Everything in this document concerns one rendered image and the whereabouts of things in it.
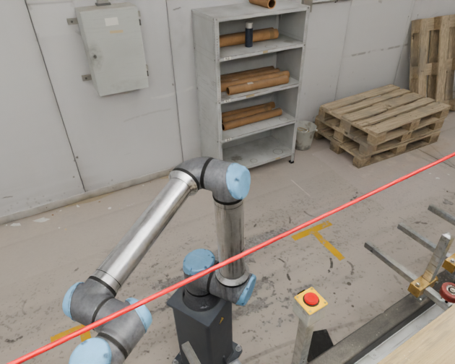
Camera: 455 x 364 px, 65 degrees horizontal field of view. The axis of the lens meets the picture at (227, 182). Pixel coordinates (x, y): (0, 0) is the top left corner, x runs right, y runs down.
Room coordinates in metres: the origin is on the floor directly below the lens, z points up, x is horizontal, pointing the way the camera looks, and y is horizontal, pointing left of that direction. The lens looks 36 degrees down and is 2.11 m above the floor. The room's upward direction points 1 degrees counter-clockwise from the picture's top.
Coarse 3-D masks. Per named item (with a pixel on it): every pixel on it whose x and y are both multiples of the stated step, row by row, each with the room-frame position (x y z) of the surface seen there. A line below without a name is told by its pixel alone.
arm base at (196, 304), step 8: (184, 288) 1.13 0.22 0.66; (184, 296) 1.10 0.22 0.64; (192, 296) 1.07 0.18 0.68; (200, 296) 1.06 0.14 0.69; (208, 296) 1.07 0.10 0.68; (216, 296) 1.09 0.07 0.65; (192, 304) 1.05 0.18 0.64; (200, 304) 1.05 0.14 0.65; (208, 304) 1.05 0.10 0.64; (216, 304) 1.07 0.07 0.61
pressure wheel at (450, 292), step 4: (444, 284) 0.93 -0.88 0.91; (448, 284) 0.93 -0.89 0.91; (452, 284) 0.93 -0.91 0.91; (440, 288) 0.93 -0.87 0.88; (444, 288) 0.91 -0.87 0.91; (448, 288) 0.91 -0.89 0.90; (452, 288) 0.91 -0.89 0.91; (440, 292) 0.91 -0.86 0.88; (444, 292) 0.89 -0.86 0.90; (448, 292) 0.89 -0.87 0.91; (452, 292) 0.89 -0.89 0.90; (444, 296) 0.89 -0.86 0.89; (448, 296) 0.88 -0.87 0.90; (452, 296) 0.87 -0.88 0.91; (448, 300) 0.87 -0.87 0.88; (452, 300) 0.87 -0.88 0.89
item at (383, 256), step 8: (368, 240) 1.26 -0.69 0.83; (368, 248) 1.23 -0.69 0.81; (376, 248) 1.21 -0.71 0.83; (384, 256) 1.16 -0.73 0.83; (392, 264) 1.11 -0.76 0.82; (400, 264) 1.11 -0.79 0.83; (400, 272) 1.07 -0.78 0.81; (408, 272) 1.06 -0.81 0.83; (408, 280) 1.03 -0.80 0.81; (432, 288) 0.97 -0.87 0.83; (432, 296) 0.94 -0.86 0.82; (440, 296) 0.93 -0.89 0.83; (440, 304) 0.90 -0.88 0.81; (448, 304) 0.89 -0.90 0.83
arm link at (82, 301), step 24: (192, 168) 1.02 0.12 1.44; (168, 192) 0.93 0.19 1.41; (192, 192) 0.99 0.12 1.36; (144, 216) 0.84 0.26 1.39; (168, 216) 0.86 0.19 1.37; (120, 240) 0.76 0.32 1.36; (144, 240) 0.76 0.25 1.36; (120, 264) 0.67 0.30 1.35; (72, 288) 0.60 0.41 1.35; (96, 288) 0.60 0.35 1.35; (120, 288) 0.64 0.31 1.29; (72, 312) 0.55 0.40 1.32; (96, 312) 0.53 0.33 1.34
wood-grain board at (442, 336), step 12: (444, 312) 0.81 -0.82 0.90; (432, 324) 0.76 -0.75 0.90; (444, 324) 0.76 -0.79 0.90; (420, 336) 0.71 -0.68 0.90; (432, 336) 0.71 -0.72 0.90; (444, 336) 0.71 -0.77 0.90; (396, 348) 0.67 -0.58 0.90; (408, 348) 0.67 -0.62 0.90; (420, 348) 0.67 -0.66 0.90; (432, 348) 0.67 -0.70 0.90; (444, 348) 0.66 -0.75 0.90; (384, 360) 0.63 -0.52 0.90; (396, 360) 0.63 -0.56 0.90; (408, 360) 0.62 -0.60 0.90; (420, 360) 0.62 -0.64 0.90; (432, 360) 0.62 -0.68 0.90; (444, 360) 0.62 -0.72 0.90
